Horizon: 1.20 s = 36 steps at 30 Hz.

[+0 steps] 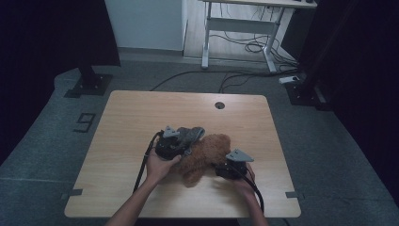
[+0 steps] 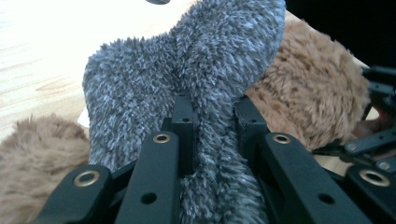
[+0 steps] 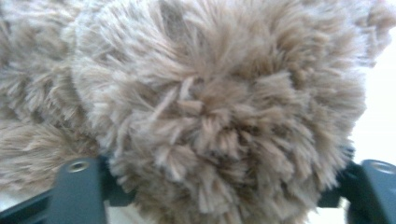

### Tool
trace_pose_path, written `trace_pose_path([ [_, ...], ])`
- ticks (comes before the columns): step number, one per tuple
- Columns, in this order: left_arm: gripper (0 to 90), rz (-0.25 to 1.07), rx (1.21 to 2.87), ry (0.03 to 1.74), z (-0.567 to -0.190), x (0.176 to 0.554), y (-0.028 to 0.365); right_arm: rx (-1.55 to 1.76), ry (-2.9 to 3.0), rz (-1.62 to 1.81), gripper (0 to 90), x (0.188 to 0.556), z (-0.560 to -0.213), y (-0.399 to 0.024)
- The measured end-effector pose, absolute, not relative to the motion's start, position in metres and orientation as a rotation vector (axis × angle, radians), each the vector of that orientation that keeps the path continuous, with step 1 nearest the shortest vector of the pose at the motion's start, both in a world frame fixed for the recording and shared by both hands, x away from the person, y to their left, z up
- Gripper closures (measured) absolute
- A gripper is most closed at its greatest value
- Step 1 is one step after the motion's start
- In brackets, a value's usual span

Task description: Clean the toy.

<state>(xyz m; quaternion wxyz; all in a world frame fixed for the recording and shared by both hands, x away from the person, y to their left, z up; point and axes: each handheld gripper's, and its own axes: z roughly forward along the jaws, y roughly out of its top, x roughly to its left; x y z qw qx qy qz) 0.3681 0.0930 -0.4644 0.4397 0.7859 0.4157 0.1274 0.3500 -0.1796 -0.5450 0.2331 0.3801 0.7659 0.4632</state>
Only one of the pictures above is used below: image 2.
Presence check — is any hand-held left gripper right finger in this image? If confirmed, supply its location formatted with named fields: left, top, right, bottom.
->
left=233, top=94, right=373, bottom=224

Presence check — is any grey fuzzy sock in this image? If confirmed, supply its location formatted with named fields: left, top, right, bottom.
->
left=81, top=0, right=287, bottom=224

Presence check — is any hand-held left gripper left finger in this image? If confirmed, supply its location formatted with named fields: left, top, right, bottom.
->
left=114, top=92, right=199, bottom=224

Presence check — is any brown teddy bear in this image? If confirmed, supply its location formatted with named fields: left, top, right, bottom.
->
left=0, top=18, right=372, bottom=224

